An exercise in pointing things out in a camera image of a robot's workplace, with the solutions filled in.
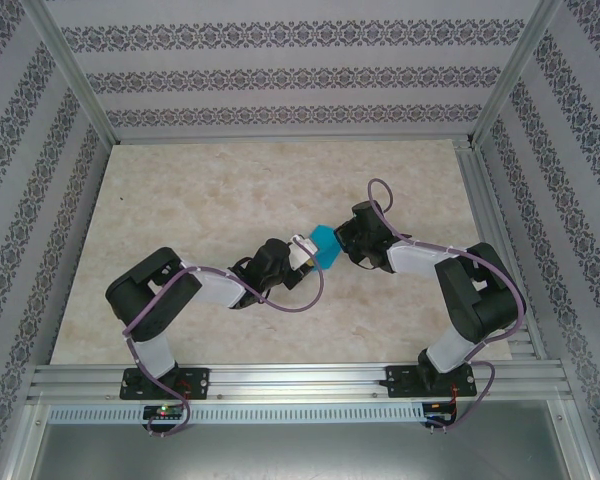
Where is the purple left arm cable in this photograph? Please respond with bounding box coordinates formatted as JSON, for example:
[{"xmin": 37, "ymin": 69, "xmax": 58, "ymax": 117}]
[{"xmin": 122, "ymin": 262, "xmax": 326, "ymax": 440}]

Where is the aluminium right frame post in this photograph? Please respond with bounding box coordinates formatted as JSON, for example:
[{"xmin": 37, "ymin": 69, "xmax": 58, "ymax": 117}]
[{"xmin": 467, "ymin": 0, "xmax": 564, "ymax": 146}]

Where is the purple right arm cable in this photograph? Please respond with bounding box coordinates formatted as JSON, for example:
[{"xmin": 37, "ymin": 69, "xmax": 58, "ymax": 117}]
[{"xmin": 367, "ymin": 178, "xmax": 529, "ymax": 434}]

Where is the left controller circuit board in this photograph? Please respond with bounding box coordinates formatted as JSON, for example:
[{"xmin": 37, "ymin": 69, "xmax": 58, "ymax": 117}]
[{"xmin": 143, "ymin": 404, "xmax": 186, "ymax": 421}]

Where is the right controller circuit board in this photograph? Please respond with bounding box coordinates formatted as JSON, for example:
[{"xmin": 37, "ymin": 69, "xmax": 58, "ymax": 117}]
[{"xmin": 424, "ymin": 401, "xmax": 456, "ymax": 421}]

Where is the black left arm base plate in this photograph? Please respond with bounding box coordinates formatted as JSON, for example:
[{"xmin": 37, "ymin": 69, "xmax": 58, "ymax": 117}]
[{"xmin": 121, "ymin": 367, "xmax": 211, "ymax": 401}]

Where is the long aluminium mounting rail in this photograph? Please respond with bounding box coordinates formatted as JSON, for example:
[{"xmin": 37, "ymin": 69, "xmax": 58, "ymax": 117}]
[{"xmin": 27, "ymin": 362, "xmax": 576, "ymax": 404}]

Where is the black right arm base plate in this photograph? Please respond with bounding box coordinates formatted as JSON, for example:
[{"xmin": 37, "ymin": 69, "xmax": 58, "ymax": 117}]
[{"xmin": 386, "ymin": 364, "xmax": 479, "ymax": 400}]

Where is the aluminium left frame post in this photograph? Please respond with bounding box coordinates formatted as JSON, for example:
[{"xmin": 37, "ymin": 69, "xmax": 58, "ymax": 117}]
[{"xmin": 22, "ymin": 0, "xmax": 119, "ymax": 146}]

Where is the controller circuit board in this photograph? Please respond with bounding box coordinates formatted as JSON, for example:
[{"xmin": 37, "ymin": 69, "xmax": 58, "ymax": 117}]
[
  {"xmin": 143, "ymin": 404, "xmax": 186, "ymax": 421},
  {"xmin": 424, "ymin": 401, "xmax": 456, "ymax": 421}
]

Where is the aluminium side rail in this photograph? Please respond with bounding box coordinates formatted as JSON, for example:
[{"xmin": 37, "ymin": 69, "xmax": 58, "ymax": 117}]
[{"xmin": 454, "ymin": 139, "xmax": 549, "ymax": 361}]

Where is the grey sheet metal panel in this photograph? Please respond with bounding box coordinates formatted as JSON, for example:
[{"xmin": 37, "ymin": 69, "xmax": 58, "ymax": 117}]
[{"xmin": 29, "ymin": 424, "xmax": 589, "ymax": 480}]

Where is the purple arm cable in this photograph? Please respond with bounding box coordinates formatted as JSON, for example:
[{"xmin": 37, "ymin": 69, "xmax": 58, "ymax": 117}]
[
  {"xmin": 367, "ymin": 178, "xmax": 529, "ymax": 434},
  {"xmin": 122, "ymin": 262, "xmax": 326, "ymax": 440}
]

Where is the slotted grey cable duct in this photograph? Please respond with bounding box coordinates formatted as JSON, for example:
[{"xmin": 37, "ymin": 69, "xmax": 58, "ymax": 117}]
[{"xmin": 47, "ymin": 402, "xmax": 426, "ymax": 426}]

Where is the blue cloth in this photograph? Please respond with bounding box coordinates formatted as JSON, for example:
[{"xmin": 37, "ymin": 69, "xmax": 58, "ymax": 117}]
[{"xmin": 309, "ymin": 223, "xmax": 342, "ymax": 272}]

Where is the aluminium frame post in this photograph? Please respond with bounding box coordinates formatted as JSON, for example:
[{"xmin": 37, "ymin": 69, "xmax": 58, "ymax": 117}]
[
  {"xmin": 22, "ymin": 0, "xmax": 119, "ymax": 146},
  {"xmin": 467, "ymin": 0, "xmax": 564, "ymax": 146}
]

